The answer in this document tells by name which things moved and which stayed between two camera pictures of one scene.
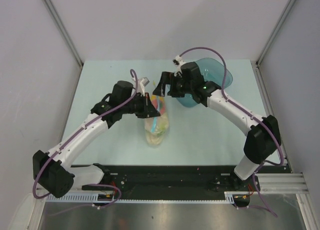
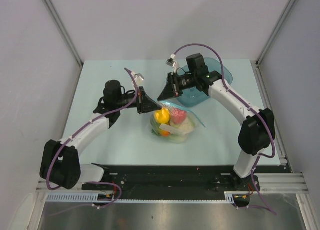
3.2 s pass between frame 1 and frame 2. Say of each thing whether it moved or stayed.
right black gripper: moved
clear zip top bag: moved
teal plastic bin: stayed
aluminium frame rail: stayed
